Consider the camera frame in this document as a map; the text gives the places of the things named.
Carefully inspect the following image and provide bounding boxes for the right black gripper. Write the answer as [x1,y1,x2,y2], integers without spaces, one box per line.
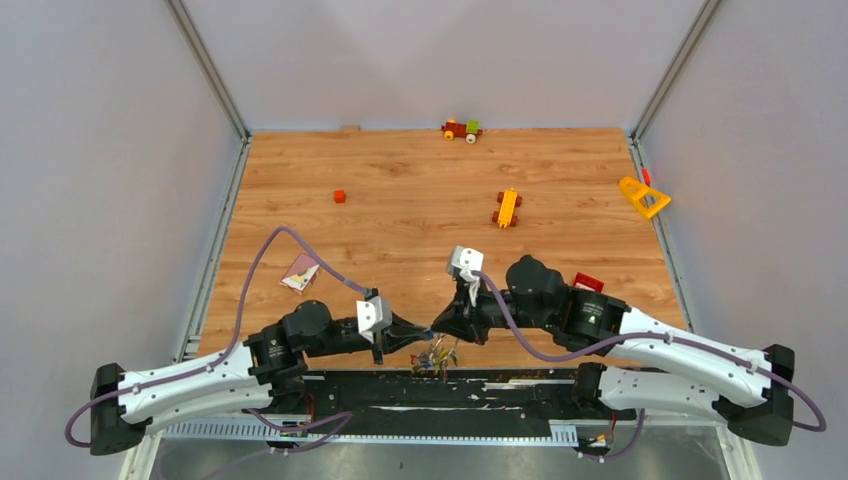
[431,274,554,346]

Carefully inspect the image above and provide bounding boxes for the keyring with colourful keys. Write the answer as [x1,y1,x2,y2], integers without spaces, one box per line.
[410,334,459,381]

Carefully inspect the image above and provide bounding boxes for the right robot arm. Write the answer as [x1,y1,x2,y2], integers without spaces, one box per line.
[432,247,795,446]

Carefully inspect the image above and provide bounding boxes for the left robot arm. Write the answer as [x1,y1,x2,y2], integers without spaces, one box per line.
[87,293,433,456]

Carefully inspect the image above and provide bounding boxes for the pink card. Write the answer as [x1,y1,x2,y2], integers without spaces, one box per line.
[280,253,321,294]

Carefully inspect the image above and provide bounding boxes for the red window toy block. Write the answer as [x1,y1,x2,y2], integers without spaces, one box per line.
[573,272,604,293]

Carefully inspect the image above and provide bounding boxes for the yellow brown toy car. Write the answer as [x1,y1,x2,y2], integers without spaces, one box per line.
[492,188,523,229]

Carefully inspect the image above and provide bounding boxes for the red green toy car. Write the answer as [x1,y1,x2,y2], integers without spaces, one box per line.
[440,120,484,144]

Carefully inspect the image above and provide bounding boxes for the yellow triangular toy piece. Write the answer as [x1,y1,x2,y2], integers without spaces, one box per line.
[618,177,672,221]

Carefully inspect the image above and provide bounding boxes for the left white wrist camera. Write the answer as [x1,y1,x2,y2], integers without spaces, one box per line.
[356,295,392,343]

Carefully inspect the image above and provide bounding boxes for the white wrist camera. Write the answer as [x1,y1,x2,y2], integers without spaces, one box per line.
[446,246,484,307]
[356,295,392,343]

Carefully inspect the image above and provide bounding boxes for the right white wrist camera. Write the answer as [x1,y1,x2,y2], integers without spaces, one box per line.
[446,246,484,307]

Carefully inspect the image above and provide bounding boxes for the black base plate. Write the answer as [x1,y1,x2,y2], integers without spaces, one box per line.
[261,368,636,438]

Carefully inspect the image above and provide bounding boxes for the grey cable duct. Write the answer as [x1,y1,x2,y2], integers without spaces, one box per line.
[162,417,580,447]

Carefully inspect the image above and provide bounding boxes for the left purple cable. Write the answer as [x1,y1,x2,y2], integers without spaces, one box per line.
[64,225,370,456]

